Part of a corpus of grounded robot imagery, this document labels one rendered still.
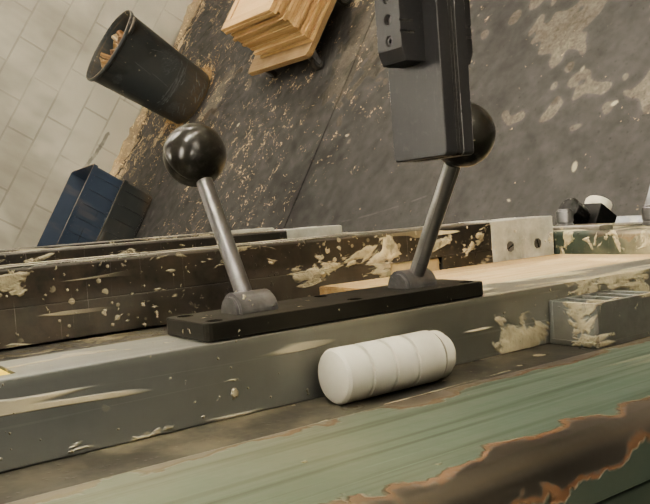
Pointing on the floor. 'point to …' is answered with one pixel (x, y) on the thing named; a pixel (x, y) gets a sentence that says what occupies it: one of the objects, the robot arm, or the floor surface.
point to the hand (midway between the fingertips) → (427, 69)
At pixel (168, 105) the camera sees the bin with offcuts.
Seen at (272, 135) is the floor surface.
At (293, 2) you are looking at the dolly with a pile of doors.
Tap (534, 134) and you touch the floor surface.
